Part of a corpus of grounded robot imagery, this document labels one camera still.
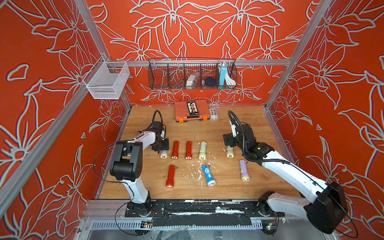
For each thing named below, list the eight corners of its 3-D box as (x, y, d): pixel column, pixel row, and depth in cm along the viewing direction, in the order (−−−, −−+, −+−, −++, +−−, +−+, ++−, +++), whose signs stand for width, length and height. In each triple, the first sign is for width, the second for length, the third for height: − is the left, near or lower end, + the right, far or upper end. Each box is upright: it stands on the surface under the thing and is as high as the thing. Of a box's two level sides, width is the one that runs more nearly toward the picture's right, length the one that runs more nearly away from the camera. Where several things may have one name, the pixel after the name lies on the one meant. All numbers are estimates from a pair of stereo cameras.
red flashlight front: (164, 187, 81) (164, 186, 80) (170, 165, 89) (169, 164, 88) (173, 188, 81) (172, 187, 79) (177, 167, 89) (177, 165, 87)
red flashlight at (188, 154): (185, 159, 92) (185, 157, 90) (185, 143, 99) (185, 141, 97) (192, 159, 92) (192, 157, 90) (192, 143, 99) (192, 141, 97)
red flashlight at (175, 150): (171, 159, 92) (171, 157, 90) (173, 142, 100) (172, 140, 98) (178, 159, 92) (178, 157, 90) (179, 142, 100) (179, 140, 98)
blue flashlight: (208, 188, 82) (209, 186, 79) (201, 168, 89) (201, 166, 86) (215, 185, 82) (216, 183, 80) (207, 166, 90) (207, 164, 87)
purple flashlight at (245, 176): (241, 181, 84) (243, 179, 80) (238, 162, 91) (240, 159, 88) (248, 181, 84) (250, 179, 80) (244, 162, 91) (246, 159, 88)
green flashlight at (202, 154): (198, 159, 92) (198, 157, 90) (200, 143, 100) (200, 140, 98) (205, 160, 91) (205, 158, 89) (206, 143, 99) (207, 141, 97)
